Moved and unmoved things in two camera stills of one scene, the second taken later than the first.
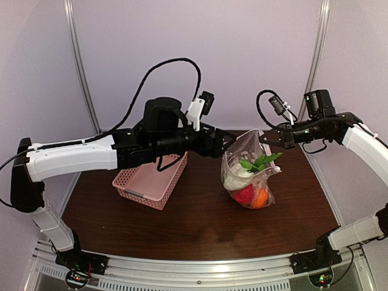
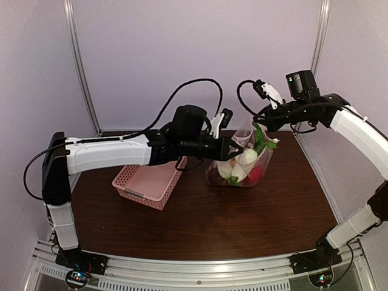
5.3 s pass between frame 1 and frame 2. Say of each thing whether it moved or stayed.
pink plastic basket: stayed
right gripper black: moved
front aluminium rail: stayed
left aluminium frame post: stayed
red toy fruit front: moved
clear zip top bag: moved
